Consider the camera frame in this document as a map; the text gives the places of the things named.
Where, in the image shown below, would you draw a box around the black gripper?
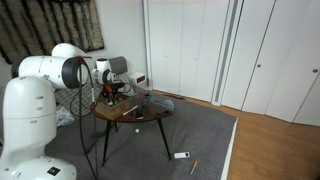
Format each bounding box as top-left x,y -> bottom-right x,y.
100,82 -> 123,103

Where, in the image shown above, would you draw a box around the white marker pen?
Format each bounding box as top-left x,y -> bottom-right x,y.
122,105 -> 139,117

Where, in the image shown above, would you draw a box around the orange handled pen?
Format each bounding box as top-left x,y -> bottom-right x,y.
189,160 -> 199,176

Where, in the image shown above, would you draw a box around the white remote control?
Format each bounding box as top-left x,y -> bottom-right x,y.
173,151 -> 191,160

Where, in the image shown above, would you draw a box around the small white nightstand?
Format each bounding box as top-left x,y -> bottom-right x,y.
127,71 -> 148,89

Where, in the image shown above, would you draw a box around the white bifold door with knob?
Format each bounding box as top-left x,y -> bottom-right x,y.
265,0 -> 320,127
221,0 -> 316,116

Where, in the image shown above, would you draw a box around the plain white closet doors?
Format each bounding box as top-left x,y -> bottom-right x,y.
147,0 -> 231,103

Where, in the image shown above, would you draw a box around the shaggy striped wall hanging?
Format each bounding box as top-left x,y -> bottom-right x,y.
0,0 -> 105,65

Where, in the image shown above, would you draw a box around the black pen cup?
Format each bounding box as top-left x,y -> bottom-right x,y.
135,104 -> 146,120

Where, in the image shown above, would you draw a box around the grey vertical wall trim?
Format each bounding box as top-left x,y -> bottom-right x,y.
213,0 -> 241,105

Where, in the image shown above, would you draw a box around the brown cardboard box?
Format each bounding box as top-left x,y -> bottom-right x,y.
92,92 -> 139,121

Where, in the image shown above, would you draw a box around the round dark wooden side table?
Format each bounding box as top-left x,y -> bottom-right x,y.
90,93 -> 175,168

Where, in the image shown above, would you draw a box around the white crumpled plastic bag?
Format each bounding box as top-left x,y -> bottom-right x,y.
54,104 -> 76,128

